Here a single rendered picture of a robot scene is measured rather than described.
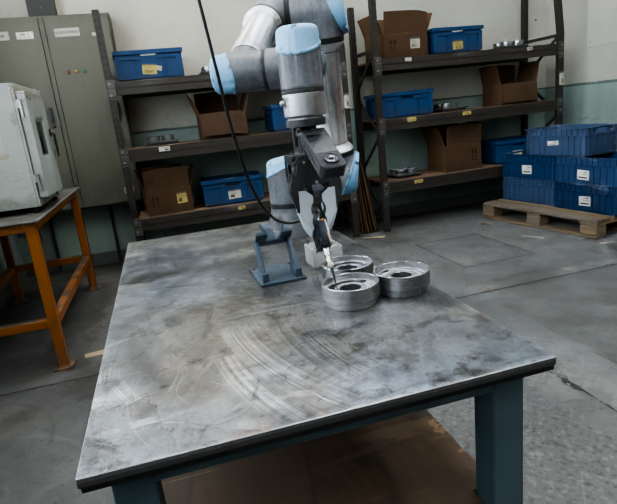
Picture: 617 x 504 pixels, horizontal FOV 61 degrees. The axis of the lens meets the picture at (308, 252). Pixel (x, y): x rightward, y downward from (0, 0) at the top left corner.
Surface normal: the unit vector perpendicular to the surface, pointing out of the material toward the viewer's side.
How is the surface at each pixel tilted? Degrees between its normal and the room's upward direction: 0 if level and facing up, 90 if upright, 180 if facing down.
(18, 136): 90
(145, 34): 90
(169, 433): 0
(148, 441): 0
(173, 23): 90
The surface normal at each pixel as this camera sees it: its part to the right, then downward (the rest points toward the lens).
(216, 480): -0.11, -0.96
